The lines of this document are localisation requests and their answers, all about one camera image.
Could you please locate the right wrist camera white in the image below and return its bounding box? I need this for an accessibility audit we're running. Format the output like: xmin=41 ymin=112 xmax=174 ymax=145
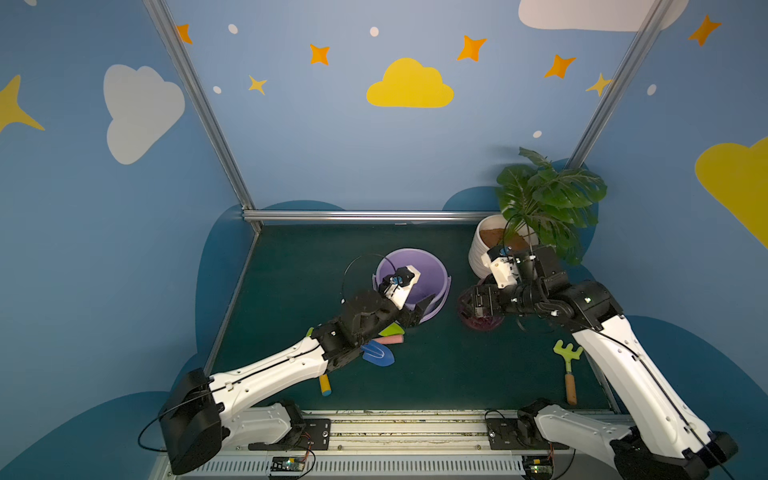
xmin=483 ymin=245 xmax=519 ymax=289

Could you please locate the aluminium post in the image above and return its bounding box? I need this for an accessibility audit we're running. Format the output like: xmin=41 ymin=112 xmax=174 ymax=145
xmin=143 ymin=0 xmax=262 ymax=235
xmin=565 ymin=0 xmax=675 ymax=169

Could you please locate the right controller board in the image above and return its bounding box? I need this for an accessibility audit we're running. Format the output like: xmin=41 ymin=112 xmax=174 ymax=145
xmin=522 ymin=456 xmax=554 ymax=480

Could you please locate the left controller board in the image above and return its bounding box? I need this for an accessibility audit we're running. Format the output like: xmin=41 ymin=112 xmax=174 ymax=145
xmin=269 ymin=456 xmax=307 ymax=476

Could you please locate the green rake wooden handle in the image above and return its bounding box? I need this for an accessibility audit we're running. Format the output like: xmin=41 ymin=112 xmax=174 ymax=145
xmin=553 ymin=340 xmax=584 ymax=406

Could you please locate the right aluminium post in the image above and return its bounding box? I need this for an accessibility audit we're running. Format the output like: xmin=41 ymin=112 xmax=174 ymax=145
xmin=565 ymin=0 xmax=675 ymax=169

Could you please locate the purple plastic bucket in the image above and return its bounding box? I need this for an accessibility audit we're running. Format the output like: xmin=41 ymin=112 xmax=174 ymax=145
xmin=373 ymin=248 xmax=452 ymax=323

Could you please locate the aluminium rail frame front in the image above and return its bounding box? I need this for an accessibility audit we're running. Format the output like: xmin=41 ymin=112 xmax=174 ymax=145
xmin=186 ymin=410 xmax=633 ymax=479

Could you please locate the blue shovel wooden handle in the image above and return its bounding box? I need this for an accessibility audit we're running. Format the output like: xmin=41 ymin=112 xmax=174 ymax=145
xmin=361 ymin=341 xmax=395 ymax=367

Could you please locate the white ribbed plant pot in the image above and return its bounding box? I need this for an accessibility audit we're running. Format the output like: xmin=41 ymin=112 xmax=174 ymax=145
xmin=468 ymin=214 xmax=539 ymax=279

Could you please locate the left aluminium post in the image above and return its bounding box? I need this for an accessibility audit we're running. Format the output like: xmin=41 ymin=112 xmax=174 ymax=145
xmin=143 ymin=0 xmax=262 ymax=235

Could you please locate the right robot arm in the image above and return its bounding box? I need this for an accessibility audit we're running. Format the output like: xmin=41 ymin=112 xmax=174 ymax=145
xmin=469 ymin=245 xmax=738 ymax=479

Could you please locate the green trowel yellow handle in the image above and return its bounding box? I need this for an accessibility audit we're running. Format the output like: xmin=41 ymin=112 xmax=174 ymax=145
xmin=379 ymin=323 xmax=405 ymax=337

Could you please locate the purple shovel pink handle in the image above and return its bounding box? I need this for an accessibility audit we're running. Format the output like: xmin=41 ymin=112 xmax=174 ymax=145
xmin=375 ymin=334 xmax=404 ymax=345

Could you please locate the aluminium back rail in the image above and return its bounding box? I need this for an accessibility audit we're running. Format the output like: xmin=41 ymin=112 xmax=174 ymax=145
xmin=242 ymin=210 xmax=495 ymax=223

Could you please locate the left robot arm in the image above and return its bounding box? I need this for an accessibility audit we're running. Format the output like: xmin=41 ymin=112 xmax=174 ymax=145
xmin=157 ymin=290 xmax=433 ymax=475

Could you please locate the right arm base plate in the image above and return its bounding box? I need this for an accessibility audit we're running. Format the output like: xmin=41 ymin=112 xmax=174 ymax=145
xmin=485 ymin=417 xmax=569 ymax=451

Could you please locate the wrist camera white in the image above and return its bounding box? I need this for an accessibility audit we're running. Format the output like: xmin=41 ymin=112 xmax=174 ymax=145
xmin=378 ymin=265 xmax=421 ymax=310
xmin=483 ymin=245 xmax=519 ymax=289

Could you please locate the green artificial plant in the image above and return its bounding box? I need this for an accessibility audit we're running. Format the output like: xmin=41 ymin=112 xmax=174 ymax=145
xmin=496 ymin=147 xmax=608 ymax=265

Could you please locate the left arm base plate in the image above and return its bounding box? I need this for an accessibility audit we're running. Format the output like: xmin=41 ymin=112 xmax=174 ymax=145
xmin=248 ymin=418 xmax=332 ymax=451

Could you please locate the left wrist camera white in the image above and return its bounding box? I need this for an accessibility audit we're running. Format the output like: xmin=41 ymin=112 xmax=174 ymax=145
xmin=378 ymin=265 xmax=421 ymax=310

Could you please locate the green round shovel yellow handle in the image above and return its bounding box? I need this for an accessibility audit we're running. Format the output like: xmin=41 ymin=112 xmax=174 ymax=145
xmin=305 ymin=326 xmax=333 ymax=398

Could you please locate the controller board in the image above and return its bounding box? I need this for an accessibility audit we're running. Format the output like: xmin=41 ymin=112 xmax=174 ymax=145
xmin=269 ymin=456 xmax=307 ymax=476
xmin=522 ymin=456 xmax=554 ymax=480

